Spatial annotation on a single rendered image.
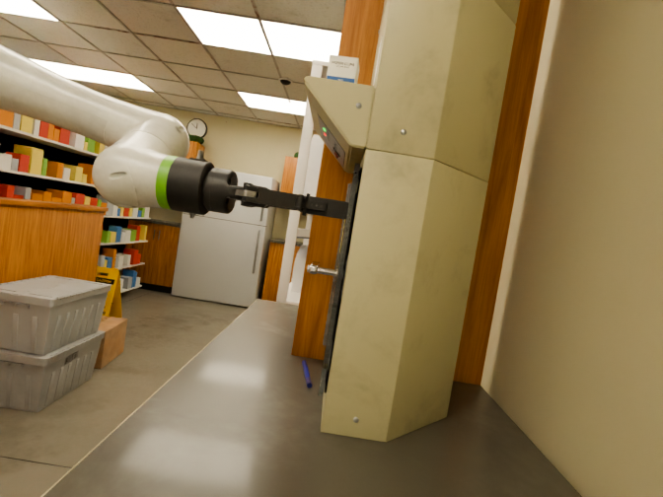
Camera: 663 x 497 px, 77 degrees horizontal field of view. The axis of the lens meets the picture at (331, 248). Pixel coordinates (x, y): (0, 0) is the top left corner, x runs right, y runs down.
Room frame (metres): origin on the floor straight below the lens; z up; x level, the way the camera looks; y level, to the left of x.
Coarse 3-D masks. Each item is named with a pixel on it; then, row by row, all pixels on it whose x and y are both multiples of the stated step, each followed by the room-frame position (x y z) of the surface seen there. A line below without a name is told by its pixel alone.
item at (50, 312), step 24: (0, 288) 2.25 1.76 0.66; (24, 288) 2.34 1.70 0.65; (48, 288) 2.43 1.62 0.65; (72, 288) 2.51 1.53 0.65; (96, 288) 2.59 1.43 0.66; (0, 312) 2.21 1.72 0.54; (24, 312) 2.21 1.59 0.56; (48, 312) 2.21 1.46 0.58; (72, 312) 2.41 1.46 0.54; (96, 312) 2.67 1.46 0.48; (0, 336) 2.23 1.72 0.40; (24, 336) 2.22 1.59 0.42; (48, 336) 2.24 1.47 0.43; (72, 336) 2.47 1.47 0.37
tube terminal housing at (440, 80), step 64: (448, 0) 0.67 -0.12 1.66; (384, 64) 0.67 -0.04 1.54; (448, 64) 0.67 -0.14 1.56; (384, 128) 0.67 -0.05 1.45; (448, 128) 0.69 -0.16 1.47; (384, 192) 0.67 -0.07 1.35; (448, 192) 0.71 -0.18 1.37; (384, 256) 0.67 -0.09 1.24; (448, 256) 0.74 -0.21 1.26; (384, 320) 0.67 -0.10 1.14; (448, 320) 0.76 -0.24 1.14; (384, 384) 0.67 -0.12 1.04; (448, 384) 0.79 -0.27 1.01
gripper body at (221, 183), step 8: (216, 168) 0.71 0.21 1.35; (208, 176) 0.68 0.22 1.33; (216, 176) 0.68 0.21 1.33; (224, 176) 0.69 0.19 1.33; (232, 176) 0.70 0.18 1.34; (208, 184) 0.68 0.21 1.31; (216, 184) 0.68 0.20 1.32; (224, 184) 0.68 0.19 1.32; (232, 184) 0.70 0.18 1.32; (208, 192) 0.68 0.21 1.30; (216, 192) 0.68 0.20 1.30; (224, 192) 0.68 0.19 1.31; (232, 192) 0.68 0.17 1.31; (208, 200) 0.68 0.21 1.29; (216, 200) 0.68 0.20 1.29; (224, 200) 0.68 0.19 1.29; (232, 200) 0.72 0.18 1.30; (240, 200) 0.73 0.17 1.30; (208, 208) 0.70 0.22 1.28; (216, 208) 0.69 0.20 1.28; (224, 208) 0.69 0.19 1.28; (232, 208) 0.73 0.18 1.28
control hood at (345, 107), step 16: (304, 80) 0.67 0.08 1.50; (320, 80) 0.67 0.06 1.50; (336, 80) 0.67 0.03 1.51; (320, 96) 0.67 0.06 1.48; (336, 96) 0.67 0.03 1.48; (352, 96) 0.67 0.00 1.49; (368, 96) 0.67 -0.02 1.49; (320, 112) 0.73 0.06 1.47; (336, 112) 0.67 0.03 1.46; (352, 112) 0.67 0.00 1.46; (368, 112) 0.67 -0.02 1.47; (336, 128) 0.68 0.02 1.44; (352, 128) 0.67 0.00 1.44; (368, 128) 0.67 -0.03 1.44; (352, 144) 0.67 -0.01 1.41; (336, 160) 0.98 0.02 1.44; (352, 160) 0.80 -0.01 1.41
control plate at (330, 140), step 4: (320, 120) 0.79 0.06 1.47; (320, 124) 0.83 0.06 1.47; (324, 124) 0.78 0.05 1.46; (320, 128) 0.87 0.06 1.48; (328, 128) 0.77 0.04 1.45; (328, 132) 0.80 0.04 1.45; (324, 136) 0.90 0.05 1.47; (328, 136) 0.84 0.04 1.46; (332, 136) 0.77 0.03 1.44; (324, 140) 0.95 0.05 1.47; (328, 140) 0.88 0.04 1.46; (332, 140) 0.81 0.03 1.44; (328, 144) 0.93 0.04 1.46; (332, 144) 0.85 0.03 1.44; (332, 148) 0.89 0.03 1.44; (336, 148) 0.83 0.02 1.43; (340, 148) 0.78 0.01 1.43; (332, 152) 0.94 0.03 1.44; (340, 152) 0.82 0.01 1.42; (344, 152) 0.77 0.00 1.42; (340, 156) 0.86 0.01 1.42; (344, 156) 0.81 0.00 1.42; (340, 160) 0.90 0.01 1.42; (340, 164) 0.95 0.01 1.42
